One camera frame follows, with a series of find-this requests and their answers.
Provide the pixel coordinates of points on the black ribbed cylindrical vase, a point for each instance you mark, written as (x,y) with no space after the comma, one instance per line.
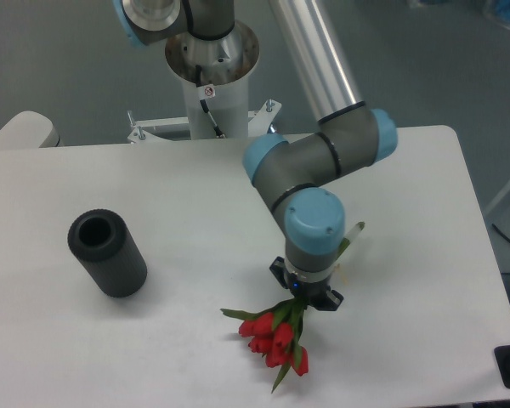
(101,241)

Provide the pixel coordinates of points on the white chair back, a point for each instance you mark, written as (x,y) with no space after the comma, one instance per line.
(29,130)

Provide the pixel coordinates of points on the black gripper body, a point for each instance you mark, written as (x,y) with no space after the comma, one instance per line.
(304,284)

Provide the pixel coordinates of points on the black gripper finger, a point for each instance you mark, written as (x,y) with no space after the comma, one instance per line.
(277,269)
(328,300)

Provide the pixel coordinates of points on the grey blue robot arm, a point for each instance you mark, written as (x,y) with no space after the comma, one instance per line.
(290,177)

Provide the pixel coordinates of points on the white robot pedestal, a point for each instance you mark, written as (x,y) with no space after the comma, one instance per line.
(214,76)

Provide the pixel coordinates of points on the red tulip bouquet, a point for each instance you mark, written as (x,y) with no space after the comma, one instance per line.
(275,333)

